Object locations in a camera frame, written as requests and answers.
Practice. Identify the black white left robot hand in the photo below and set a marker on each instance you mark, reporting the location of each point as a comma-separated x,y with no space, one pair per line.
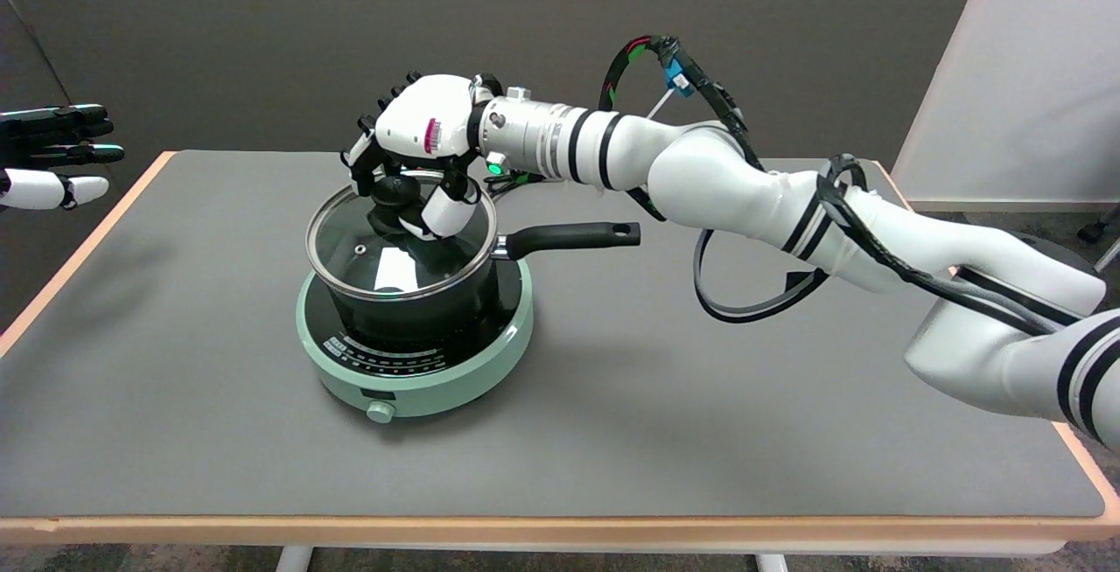
39,187

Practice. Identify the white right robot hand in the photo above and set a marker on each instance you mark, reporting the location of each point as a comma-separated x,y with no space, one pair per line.
420,117

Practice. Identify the glass pot lid black knob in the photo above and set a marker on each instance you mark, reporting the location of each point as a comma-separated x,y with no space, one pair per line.
350,235

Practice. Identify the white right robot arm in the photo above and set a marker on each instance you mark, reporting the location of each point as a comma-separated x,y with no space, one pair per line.
709,174

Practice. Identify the green round induction cooker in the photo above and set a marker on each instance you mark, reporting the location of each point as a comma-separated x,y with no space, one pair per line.
437,384

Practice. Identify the grey table mat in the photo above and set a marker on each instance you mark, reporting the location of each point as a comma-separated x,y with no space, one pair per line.
700,397

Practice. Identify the white table leg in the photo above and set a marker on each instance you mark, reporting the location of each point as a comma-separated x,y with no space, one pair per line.
770,562
293,560

